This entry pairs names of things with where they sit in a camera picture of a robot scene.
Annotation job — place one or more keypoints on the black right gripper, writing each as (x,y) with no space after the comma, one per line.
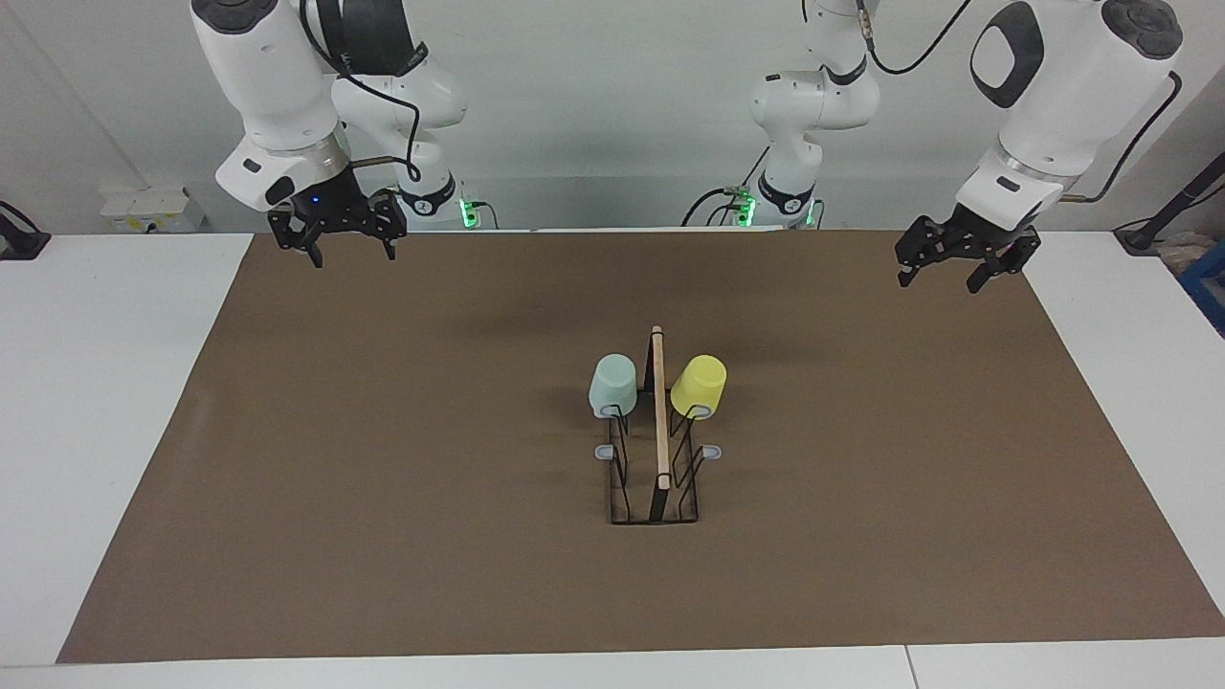
(327,206)

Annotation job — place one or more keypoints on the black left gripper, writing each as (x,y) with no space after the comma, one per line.
(991,234)

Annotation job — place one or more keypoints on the yellow plastic cup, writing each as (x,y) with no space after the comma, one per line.
(699,383)

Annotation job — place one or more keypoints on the green plastic cup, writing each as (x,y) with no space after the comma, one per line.
(612,383)

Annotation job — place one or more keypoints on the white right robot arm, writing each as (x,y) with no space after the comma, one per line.
(278,86)

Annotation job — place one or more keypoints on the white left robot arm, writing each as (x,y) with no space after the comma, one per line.
(1062,105)

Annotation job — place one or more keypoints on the white power strip box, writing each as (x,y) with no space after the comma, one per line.
(148,211)

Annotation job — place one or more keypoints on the black slanted stand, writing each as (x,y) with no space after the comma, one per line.
(1172,206)

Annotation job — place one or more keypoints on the blue box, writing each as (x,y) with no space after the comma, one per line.
(1208,287)

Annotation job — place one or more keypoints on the black table clamp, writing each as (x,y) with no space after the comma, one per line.
(19,239)

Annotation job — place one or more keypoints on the brown table mat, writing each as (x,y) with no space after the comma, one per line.
(383,574)

